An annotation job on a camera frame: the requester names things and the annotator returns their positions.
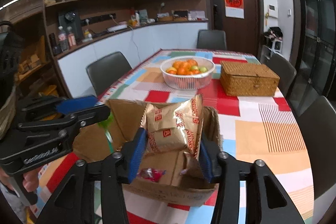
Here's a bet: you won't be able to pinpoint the foil candy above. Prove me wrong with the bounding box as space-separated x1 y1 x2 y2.
137 168 166 182

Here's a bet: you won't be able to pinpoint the gold fortune biscuit bag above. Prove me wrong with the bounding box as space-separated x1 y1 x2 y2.
145 94 203 159

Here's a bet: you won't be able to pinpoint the person left hand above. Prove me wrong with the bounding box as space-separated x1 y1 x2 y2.
0 167 42 192

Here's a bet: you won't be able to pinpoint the grey chair left side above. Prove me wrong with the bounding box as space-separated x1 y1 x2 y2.
86 52 131 96

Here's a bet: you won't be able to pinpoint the grey chair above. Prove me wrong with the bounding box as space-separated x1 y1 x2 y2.
86 52 131 96
266 53 297 98
297 96 335 198

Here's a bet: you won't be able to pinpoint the water bottle red label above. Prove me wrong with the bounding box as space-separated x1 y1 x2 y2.
58 26 70 52

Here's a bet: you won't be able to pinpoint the colourful checked tablecloth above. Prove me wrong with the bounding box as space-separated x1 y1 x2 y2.
32 51 314 223

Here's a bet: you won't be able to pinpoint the black coffee machine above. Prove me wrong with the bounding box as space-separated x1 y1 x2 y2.
58 10 84 43

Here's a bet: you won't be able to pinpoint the grey chair right near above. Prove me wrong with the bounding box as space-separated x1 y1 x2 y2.
297 96 335 198

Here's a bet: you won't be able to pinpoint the brown cardboard box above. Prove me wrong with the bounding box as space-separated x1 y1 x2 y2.
72 99 218 206

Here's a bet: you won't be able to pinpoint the oranges in basket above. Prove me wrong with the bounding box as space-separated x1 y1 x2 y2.
165 59 208 76

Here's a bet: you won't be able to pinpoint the white fruit basket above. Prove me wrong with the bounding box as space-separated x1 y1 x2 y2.
160 56 216 90

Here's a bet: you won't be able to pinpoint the woven wicker box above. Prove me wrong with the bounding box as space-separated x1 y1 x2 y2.
220 61 280 97

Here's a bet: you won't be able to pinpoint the grey chair right far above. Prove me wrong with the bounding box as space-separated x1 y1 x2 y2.
266 53 297 98

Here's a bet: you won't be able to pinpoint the white shoe rack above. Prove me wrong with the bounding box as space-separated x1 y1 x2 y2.
260 36 282 64

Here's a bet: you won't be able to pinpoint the grey chair far end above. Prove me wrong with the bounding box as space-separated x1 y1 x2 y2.
197 30 227 51

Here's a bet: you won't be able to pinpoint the dark wooden door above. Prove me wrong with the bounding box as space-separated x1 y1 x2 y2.
207 0 264 57

